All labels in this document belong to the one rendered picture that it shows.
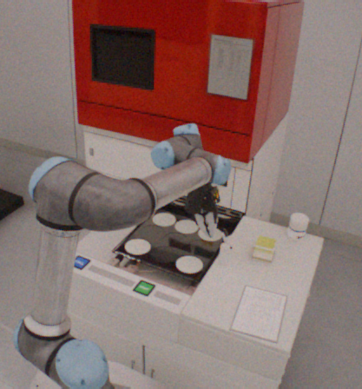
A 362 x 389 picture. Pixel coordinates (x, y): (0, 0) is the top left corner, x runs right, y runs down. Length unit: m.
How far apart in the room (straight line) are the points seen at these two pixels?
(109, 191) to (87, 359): 0.41
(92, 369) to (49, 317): 0.16
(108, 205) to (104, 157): 1.18
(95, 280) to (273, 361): 0.62
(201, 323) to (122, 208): 0.59
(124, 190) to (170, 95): 0.86
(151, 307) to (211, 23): 0.98
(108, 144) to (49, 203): 1.08
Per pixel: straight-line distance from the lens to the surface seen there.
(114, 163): 1.93
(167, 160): 1.12
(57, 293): 0.96
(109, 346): 1.62
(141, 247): 1.62
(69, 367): 0.98
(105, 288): 1.39
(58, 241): 0.89
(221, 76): 1.50
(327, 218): 3.38
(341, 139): 3.10
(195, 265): 1.55
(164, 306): 1.30
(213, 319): 1.27
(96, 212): 0.78
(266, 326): 1.28
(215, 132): 1.57
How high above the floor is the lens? 1.90
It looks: 31 degrees down
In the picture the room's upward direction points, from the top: 3 degrees clockwise
